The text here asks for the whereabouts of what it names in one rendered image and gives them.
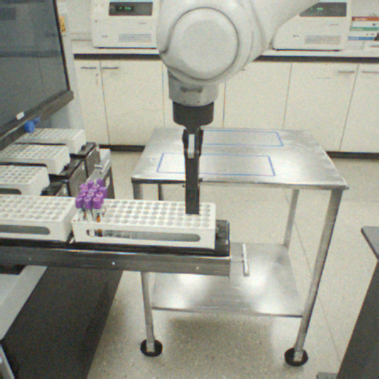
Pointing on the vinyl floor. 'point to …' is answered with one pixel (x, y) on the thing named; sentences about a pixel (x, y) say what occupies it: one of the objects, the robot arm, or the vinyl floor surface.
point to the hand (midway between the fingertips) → (192, 198)
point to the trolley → (168, 300)
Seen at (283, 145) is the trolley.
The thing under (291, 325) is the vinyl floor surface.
